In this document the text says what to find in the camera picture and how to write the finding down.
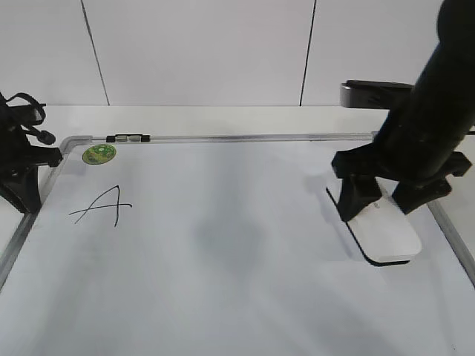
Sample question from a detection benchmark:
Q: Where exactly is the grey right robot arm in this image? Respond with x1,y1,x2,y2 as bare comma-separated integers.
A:
332,1,474,221

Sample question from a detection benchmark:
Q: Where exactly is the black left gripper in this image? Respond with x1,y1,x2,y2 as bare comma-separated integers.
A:
1,92,62,214

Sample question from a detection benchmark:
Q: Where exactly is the green round magnet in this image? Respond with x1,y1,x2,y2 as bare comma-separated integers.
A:
82,144,117,165

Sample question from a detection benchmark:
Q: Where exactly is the white whiteboard with aluminium frame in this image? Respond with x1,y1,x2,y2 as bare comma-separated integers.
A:
1,135,474,355

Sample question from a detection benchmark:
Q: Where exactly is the white rectangular board eraser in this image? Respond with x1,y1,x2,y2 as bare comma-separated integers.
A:
326,182,422,267

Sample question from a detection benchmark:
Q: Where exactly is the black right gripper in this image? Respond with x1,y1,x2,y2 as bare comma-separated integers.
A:
331,143,472,222

